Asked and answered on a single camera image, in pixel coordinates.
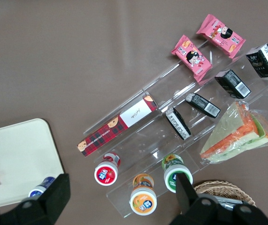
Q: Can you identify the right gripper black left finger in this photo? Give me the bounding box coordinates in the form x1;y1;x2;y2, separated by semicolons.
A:
0;173;71;225

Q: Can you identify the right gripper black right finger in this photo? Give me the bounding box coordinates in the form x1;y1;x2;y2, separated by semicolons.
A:
168;173;268;225

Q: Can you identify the plastic triangle sandwich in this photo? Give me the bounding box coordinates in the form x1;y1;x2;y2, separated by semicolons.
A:
199;101;268;165

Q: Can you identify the cream plastic tray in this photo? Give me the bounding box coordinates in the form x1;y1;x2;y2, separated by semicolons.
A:
0;118;65;209

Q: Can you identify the blue lid candy jar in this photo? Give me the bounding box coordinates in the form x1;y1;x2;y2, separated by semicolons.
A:
28;176;56;198

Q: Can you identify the small wicker basket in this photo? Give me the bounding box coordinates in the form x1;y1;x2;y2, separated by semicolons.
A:
193;180;258;208

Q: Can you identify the silver foil snack packet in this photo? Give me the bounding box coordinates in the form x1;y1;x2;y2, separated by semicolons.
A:
214;196;244;208

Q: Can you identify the green lid candy jar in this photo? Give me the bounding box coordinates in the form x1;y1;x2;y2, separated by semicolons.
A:
161;153;193;194

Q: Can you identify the orange lid candy jar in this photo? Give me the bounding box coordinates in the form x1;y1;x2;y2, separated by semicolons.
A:
130;173;158;216

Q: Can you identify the red lid candy jar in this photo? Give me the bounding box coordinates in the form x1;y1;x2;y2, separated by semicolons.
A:
93;152;122;187

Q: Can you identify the clear acrylic tiered display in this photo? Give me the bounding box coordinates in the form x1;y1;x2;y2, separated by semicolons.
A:
83;41;268;218

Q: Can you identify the small black carton box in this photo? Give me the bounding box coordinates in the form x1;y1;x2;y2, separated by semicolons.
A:
214;69;252;99
165;107;192;141
245;43;268;78
184;93;221;118

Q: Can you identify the red tartan cookie box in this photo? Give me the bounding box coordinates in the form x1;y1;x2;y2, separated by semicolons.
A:
77;92;158;157

